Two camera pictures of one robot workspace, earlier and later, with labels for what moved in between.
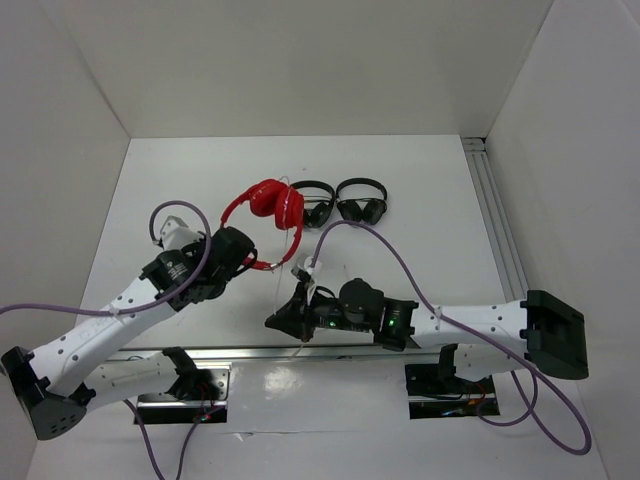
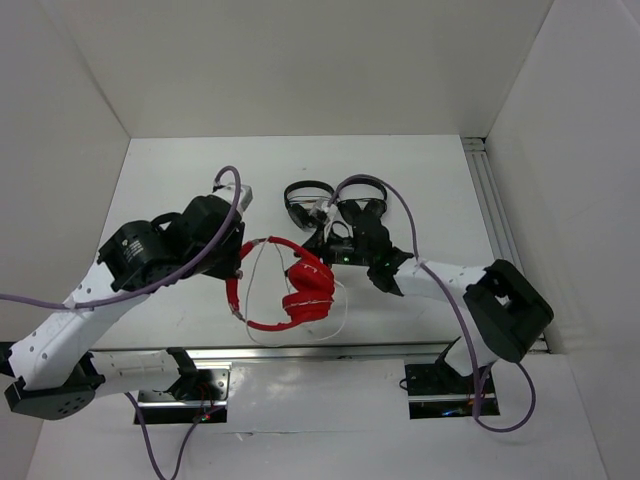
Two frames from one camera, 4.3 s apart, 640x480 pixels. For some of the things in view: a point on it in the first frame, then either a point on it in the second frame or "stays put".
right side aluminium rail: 494,218 stays put
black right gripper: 289,317 → 320,245
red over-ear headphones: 276,200 → 311,278
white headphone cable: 282,261 → 249,285
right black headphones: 350,209 stays put
